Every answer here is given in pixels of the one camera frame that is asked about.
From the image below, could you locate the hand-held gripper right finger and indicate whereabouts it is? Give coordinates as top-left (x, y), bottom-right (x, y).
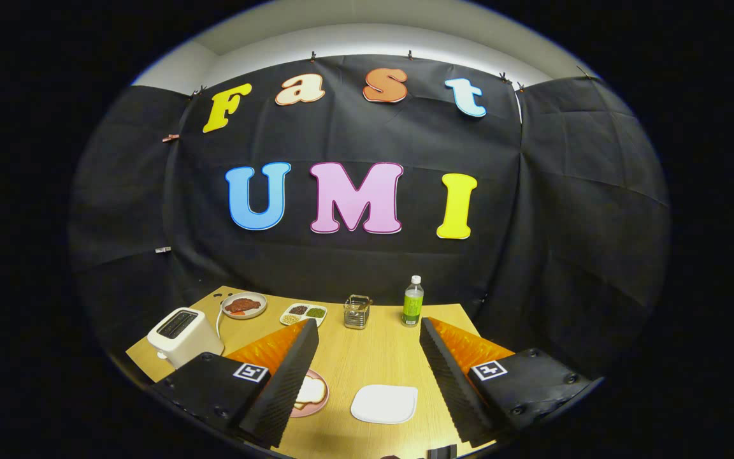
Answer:
top-left (418, 317), bottom-right (597, 449)

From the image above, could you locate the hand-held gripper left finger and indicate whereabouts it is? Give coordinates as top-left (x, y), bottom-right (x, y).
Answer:
top-left (150, 317), bottom-right (320, 449)

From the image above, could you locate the white bread slice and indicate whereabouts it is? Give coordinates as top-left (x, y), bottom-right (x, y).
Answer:
top-left (294, 376), bottom-right (327, 411)

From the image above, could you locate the pink round plate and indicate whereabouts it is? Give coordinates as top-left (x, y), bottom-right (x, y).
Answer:
top-left (289, 368), bottom-right (330, 418)

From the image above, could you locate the white divided spice dish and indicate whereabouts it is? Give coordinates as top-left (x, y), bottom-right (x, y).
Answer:
top-left (280, 303), bottom-right (328, 328)

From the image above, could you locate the white square plate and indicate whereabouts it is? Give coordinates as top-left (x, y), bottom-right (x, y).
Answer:
top-left (350, 384), bottom-right (419, 425)

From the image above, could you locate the green label drink bottle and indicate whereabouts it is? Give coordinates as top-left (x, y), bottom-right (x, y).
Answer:
top-left (402, 275), bottom-right (425, 327)

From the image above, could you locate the beige round plate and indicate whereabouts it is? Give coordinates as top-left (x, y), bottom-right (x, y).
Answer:
top-left (220, 291), bottom-right (268, 319)

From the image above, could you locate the white toaster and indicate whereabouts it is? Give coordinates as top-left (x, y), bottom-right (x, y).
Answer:
top-left (147, 307), bottom-right (225, 369)

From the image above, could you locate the black backdrop cloth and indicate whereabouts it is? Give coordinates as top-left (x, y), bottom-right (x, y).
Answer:
top-left (68, 54), bottom-right (672, 383)

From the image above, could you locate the metal wire utensil holder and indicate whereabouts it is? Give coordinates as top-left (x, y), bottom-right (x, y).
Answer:
top-left (343, 295), bottom-right (373, 330)

